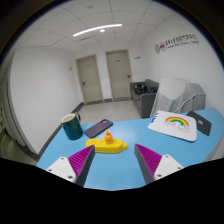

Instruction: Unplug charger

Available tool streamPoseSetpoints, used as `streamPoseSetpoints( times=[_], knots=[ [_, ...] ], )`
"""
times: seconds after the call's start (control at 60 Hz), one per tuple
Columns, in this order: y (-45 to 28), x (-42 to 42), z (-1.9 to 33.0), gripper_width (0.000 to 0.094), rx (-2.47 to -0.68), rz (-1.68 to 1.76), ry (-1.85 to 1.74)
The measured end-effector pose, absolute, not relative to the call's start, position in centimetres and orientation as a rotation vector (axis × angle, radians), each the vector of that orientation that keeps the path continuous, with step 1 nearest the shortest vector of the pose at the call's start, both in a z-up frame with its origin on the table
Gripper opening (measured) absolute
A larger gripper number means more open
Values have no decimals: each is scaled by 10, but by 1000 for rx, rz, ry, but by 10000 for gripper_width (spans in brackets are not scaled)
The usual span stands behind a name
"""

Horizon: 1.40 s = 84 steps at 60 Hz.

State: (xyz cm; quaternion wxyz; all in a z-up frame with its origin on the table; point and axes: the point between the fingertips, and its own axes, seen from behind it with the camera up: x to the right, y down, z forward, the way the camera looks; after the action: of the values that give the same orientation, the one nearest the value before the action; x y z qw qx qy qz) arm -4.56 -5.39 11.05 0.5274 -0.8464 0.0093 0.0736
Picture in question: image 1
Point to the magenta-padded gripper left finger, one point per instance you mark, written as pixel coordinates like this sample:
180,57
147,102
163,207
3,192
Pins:
71,166

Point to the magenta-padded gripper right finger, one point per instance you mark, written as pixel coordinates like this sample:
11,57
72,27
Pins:
156,165

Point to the yellow power strip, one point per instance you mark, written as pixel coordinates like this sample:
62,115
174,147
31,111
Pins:
96,146

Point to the dark green mug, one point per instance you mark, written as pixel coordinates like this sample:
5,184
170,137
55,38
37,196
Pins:
72,128

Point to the white rainbow-print mouse pad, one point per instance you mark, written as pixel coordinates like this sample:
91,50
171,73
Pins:
173,126

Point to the purple-cased smartphone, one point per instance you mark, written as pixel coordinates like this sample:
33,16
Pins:
98,128

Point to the black notebook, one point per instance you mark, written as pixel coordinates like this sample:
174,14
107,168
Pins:
200,122

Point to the grey sofa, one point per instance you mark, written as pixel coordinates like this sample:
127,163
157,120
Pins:
145,103

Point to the grey cloth-covered equipment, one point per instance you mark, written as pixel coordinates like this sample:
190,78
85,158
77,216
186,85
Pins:
180,93

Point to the black bag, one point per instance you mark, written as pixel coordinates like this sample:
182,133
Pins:
143,88

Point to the beige door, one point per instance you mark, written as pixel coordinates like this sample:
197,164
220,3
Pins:
119,75
89,80

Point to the small round ceiling light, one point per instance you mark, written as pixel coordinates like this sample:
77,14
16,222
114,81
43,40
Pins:
102,30

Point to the long ceiling light strip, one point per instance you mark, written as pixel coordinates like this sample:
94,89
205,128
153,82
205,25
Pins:
96,29

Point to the wall logo sign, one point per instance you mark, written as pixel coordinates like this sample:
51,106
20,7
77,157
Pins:
176,43

